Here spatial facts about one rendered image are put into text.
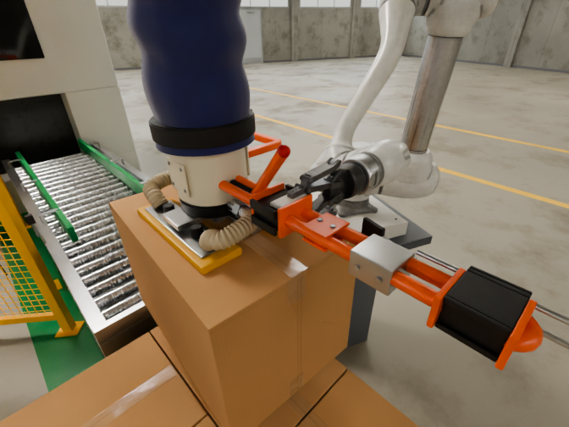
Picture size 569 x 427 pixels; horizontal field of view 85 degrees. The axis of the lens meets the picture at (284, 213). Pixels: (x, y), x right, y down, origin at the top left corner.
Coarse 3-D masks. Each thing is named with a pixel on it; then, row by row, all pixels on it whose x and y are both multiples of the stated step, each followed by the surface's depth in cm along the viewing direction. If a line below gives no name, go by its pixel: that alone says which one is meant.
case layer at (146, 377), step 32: (128, 352) 107; (160, 352) 107; (64, 384) 98; (96, 384) 98; (128, 384) 98; (160, 384) 97; (192, 384) 97; (320, 384) 97; (352, 384) 97; (32, 416) 90; (64, 416) 90; (96, 416) 90; (128, 416) 89; (160, 416) 89; (192, 416) 89; (288, 416) 89; (320, 416) 89; (352, 416) 89; (384, 416) 89
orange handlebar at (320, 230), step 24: (264, 144) 89; (240, 192) 64; (288, 216) 55; (312, 216) 55; (312, 240) 51; (336, 240) 48; (360, 240) 49; (408, 264) 44; (408, 288) 40; (432, 288) 39; (528, 336) 33
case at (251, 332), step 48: (144, 240) 74; (288, 240) 73; (144, 288) 95; (192, 288) 60; (240, 288) 59; (288, 288) 62; (336, 288) 75; (192, 336) 63; (240, 336) 58; (288, 336) 69; (336, 336) 85; (240, 384) 64; (288, 384) 77
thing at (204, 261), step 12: (168, 204) 79; (144, 216) 80; (156, 216) 79; (156, 228) 76; (168, 228) 74; (192, 228) 69; (204, 228) 73; (168, 240) 71; (180, 240) 70; (192, 240) 69; (180, 252) 68; (192, 252) 66; (204, 252) 65; (216, 252) 66; (228, 252) 66; (240, 252) 68; (192, 264) 65; (204, 264) 63; (216, 264) 64
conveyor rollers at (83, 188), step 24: (48, 168) 250; (72, 168) 252; (96, 168) 249; (72, 192) 211; (96, 192) 213; (120, 192) 215; (48, 216) 185; (72, 216) 184; (96, 216) 184; (96, 240) 163; (120, 240) 163; (72, 264) 149; (96, 264) 148; (120, 264) 147; (96, 288) 134; (120, 288) 133; (120, 312) 125
